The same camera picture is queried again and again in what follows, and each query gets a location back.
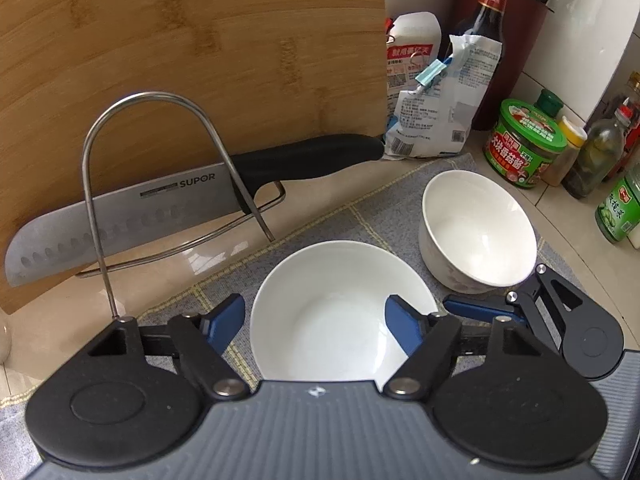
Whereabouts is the teal binder clip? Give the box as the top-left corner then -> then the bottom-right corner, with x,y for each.
416,56 -> 452,89

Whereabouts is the blue grey table mat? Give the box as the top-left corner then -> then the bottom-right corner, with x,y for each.
0,152 -> 640,480

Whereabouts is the white blue-print food bag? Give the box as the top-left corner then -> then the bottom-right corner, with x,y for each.
383,51 -> 471,160

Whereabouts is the dark red utensil holder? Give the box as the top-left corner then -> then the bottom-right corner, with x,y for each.
451,0 -> 557,132

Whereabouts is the small white floral bowl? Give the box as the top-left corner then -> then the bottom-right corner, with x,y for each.
419,170 -> 537,295

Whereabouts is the green label jar right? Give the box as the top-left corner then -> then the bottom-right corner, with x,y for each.
594,164 -> 640,243

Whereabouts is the green lid sauce jar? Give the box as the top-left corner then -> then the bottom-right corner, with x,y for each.
484,99 -> 567,188

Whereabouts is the white red-label salt bag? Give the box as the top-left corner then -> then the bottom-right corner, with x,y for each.
385,12 -> 442,128

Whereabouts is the plain white bowl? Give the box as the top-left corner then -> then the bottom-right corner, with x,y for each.
250,240 -> 437,386

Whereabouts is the bamboo cutting board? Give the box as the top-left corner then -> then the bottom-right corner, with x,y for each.
0,0 -> 388,317

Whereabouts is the steel kitchen knife black handle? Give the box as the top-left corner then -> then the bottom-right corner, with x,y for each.
4,134 -> 384,287

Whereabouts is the yellow cap seasoning bottle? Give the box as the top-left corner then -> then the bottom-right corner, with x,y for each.
540,115 -> 589,188

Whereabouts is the steel wire rack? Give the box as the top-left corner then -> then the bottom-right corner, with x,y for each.
81,91 -> 285,318

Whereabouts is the clear oil bottle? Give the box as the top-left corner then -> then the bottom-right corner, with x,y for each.
562,102 -> 636,198

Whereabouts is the dark soy sauce bottle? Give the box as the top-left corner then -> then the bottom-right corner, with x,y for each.
448,0 -> 508,129

